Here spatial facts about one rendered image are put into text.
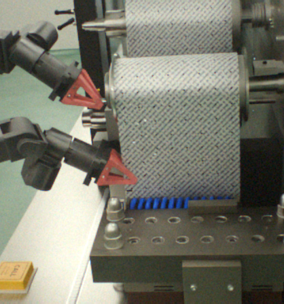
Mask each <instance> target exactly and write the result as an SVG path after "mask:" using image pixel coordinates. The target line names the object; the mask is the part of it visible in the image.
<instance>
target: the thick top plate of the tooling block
mask: <svg viewBox="0 0 284 304"><path fill-rule="evenodd" d="M277 210H278V206H269V207H237V213H205V214H188V208H175V209H142V210H125V212H124V213H125V215H126V217H125V219H124V220H122V221H119V222H110V221H108V220H107V211H106V210H104V211H103V213H102V216H101V219H100V222H99V228H98V230H97V233H96V236H95V239H94V242H93V245H92V248H91V251H90V254H89V259H90V268H91V273H92V281H93V283H166V282H183V275H182V260H237V259H240V260H241V271H242V282H284V218H281V217H279V216H277ZM109 223H115V224H117V225H118V227H119V228H120V233H121V234H122V237H123V240H124V245H123V247H121V248H120V249H118V250H108V249H106V248H105V247H104V242H105V241H104V235H105V227H106V225H107V224H109Z"/></svg>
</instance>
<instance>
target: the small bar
mask: <svg viewBox="0 0 284 304"><path fill-rule="evenodd" d="M205 213H237V202H236V199H198V200H188V214H205Z"/></svg>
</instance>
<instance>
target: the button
mask: <svg viewBox="0 0 284 304"><path fill-rule="evenodd" d="M33 271H34V267H33V262H32V261H1V262H0V290H24V289H25V288H26V285H27V284H28V282H29V280H30V277H31V275H32V274H33Z"/></svg>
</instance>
